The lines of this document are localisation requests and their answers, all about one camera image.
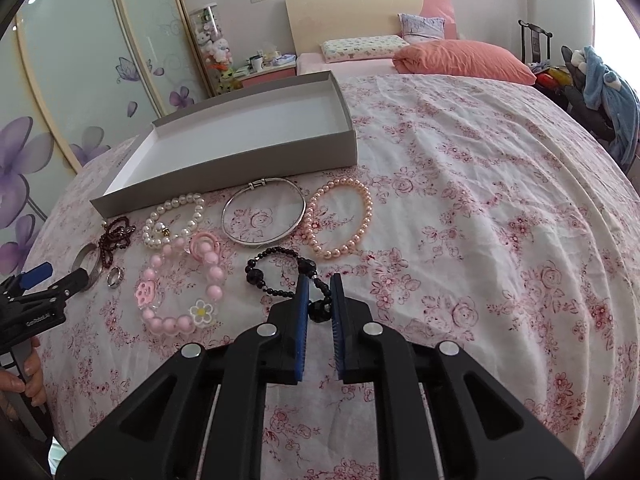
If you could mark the floral white pillow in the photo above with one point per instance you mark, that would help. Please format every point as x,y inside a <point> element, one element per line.
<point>362,48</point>

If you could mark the grey cardboard tray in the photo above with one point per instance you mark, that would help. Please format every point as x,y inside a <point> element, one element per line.
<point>286,127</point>

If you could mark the beige wooden headboard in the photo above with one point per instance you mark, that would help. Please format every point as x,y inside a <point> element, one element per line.
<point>312,22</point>

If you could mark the blue plush garment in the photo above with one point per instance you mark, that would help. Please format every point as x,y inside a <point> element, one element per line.
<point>604,87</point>

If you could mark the pink bed sheet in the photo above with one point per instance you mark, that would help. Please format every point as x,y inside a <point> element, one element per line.
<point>308,63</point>

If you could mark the lilac patterned pillow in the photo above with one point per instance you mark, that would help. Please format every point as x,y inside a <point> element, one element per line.
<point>416,28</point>

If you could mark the pink nightstand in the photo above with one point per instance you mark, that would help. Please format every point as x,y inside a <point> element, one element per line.
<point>268,74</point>

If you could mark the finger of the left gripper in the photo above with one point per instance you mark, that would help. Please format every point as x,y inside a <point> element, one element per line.
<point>69,285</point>

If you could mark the left hand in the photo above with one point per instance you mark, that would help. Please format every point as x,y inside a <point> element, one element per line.
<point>34,386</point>

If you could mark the sliding wardrobe with flowers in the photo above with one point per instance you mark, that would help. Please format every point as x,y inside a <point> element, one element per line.
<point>79,77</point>

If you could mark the orange pillow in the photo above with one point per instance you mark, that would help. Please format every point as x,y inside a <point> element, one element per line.
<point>465,58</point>

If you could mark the black wooden chair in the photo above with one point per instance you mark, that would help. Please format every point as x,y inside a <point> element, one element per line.
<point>533,37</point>

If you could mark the white mug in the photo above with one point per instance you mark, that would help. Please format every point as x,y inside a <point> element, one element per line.
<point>257,64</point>

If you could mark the floral pink bedspread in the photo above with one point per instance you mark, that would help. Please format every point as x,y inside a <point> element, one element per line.
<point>498,222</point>

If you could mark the thin silver bangle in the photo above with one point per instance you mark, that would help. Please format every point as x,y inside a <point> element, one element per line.
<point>263,212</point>

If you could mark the clear tube of plush toys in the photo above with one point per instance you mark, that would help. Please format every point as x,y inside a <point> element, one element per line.
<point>213,48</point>

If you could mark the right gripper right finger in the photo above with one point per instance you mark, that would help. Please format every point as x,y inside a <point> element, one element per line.
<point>367,352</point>

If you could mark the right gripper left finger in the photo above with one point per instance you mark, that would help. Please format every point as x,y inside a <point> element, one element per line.
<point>271,353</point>

